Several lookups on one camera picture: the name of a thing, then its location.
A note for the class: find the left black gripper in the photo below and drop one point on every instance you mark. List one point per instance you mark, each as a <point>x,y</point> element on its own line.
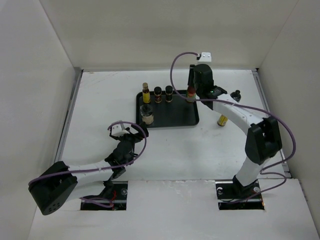
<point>138,136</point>

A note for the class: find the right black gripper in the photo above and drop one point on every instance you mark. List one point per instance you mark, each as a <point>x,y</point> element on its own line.
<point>194,72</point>

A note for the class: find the tall green sauce bottle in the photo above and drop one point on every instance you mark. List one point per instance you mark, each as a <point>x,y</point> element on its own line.
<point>190,94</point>

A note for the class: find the white shaker black cap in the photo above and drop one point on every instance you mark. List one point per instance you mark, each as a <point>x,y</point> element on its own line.
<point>147,114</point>
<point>236,95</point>

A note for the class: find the small yellow-label bottle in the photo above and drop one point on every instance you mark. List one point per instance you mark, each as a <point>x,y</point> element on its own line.
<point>222,120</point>
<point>146,97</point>

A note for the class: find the small dark spice jar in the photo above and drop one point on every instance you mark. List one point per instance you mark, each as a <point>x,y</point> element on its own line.
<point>168,93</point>

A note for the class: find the small brown spice jar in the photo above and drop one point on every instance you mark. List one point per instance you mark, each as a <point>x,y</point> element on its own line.
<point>157,94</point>

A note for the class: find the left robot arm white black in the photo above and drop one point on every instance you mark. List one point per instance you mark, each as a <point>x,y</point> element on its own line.
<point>92,183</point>

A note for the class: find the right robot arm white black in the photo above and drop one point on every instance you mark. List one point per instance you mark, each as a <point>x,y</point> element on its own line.
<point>263,139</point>

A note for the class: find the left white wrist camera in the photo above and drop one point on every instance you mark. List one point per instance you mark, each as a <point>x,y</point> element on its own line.
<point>117,129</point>

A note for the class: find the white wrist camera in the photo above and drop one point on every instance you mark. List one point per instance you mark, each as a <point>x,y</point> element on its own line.
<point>117,129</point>
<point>204,57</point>

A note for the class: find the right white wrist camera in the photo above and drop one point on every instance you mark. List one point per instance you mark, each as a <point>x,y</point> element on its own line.
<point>204,57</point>

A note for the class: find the right aluminium table rail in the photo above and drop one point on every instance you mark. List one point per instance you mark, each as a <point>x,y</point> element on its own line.
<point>256,77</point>

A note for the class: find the aluminium table rail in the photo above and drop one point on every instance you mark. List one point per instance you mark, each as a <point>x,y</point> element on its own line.
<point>69,113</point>
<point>256,77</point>

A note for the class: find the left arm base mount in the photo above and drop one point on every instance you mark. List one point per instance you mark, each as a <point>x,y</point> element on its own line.
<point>112,198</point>

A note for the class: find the left aluminium table rail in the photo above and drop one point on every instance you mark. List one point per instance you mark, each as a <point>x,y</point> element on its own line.
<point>69,113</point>

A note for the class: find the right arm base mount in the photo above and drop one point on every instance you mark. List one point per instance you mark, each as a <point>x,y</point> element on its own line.
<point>229,199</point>

